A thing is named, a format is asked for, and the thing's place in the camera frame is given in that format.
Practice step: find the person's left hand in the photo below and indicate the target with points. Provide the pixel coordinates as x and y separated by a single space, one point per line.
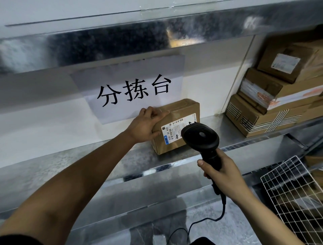
143 126

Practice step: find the person's right hand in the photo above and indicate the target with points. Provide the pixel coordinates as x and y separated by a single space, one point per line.
229 181

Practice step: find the marker scrawl label cardboard box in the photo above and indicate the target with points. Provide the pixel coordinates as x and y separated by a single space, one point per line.
181 108

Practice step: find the black barcode scanner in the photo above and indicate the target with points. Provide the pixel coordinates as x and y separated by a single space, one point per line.
199 136

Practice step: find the stack of cardboard boxes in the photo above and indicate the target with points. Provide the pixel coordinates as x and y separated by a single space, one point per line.
252 118

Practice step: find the white sticker cardboard box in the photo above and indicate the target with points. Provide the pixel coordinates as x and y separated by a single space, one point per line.
314 161

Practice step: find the yellow corner label cardboard box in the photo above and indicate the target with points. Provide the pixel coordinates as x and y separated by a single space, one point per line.
307 63

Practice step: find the person's left forearm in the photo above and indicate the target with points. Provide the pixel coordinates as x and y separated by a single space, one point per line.
63 189

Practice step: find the person's right forearm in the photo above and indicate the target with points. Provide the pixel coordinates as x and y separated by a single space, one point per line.
267 222

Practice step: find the metal shelving rack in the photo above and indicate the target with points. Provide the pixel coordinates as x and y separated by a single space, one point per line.
75 161

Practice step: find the person's black sleeve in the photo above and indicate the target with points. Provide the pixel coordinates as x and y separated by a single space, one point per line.
15 241

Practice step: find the white paper sign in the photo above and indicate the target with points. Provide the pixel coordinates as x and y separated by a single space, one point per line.
113 113

